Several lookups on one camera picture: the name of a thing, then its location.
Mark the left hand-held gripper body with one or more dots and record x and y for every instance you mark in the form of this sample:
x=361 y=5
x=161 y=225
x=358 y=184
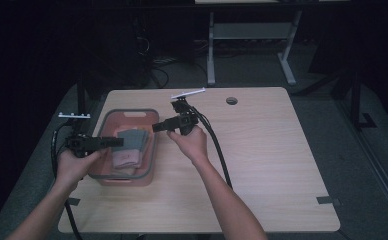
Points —
x=82 y=143

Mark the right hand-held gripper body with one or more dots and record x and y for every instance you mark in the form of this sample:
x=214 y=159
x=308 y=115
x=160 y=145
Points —
x=187 y=120

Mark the grey and pink knit glove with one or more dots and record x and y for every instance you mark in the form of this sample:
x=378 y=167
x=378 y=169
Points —
x=146 y=141
x=130 y=140

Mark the cream and yellow fleece glove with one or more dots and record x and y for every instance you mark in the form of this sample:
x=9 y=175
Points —
x=123 y=171

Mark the pink basket with grey rim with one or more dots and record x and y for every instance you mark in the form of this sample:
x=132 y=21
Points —
x=128 y=181

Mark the person's right hand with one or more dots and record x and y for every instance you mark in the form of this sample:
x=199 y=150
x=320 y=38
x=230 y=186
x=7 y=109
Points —
x=192 y=146

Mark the person's left hand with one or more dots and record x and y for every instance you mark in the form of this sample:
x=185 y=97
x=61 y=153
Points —
x=73 y=171

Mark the black metal stand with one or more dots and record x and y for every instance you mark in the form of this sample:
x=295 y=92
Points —
x=81 y=96
x=355 y=100

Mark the grey tape strip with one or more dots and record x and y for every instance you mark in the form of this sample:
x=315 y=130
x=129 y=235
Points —
x=74 y=201
x=327 y=200

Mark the white metal frame desk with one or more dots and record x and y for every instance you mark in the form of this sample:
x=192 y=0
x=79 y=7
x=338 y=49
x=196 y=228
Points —
x=248 y=30

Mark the metal floor rail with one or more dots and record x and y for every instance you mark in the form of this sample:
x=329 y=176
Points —
x=377 y=166

